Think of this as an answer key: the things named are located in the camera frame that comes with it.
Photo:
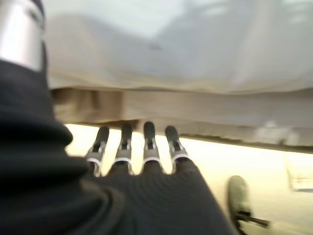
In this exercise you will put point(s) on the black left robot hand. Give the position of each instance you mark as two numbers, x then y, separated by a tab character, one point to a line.
97	200

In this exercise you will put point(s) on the white duvet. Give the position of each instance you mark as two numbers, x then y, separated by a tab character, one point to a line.
207	49

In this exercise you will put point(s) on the white fitted bed sheet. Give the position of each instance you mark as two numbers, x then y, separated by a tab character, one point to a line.
85	54

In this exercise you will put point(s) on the silver left robot leg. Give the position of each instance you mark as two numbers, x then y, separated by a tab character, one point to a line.
238	193

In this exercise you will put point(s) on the brown bed frame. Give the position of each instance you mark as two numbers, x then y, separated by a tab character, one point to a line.
195	112

